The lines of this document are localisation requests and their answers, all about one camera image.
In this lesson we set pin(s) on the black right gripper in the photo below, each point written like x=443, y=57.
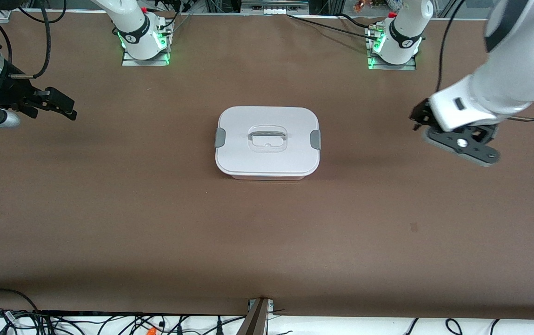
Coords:
x=10, y=91

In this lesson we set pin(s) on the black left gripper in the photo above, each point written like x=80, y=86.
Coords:
x=421, y=113

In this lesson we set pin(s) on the white box lid grey latches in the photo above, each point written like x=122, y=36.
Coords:
x=267, y=158

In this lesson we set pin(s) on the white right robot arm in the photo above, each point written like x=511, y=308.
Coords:
x=132, y=28

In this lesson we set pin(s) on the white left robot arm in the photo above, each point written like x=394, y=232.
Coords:
x=504, y=88

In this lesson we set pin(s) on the pink plastic box base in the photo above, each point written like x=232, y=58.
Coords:
x=267, y=177

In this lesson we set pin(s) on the white terminal strip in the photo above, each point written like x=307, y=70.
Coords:
x=274, y=8

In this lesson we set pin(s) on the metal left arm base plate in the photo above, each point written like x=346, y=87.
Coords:
x=409, y=68

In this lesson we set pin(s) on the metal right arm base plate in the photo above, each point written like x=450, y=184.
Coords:
x=130, y=62

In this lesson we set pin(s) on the aluminium frame corner bracket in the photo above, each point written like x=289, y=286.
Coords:
x=3, y=16

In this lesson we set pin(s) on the metal bracket at table edge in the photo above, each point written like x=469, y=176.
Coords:
x=255, y=318

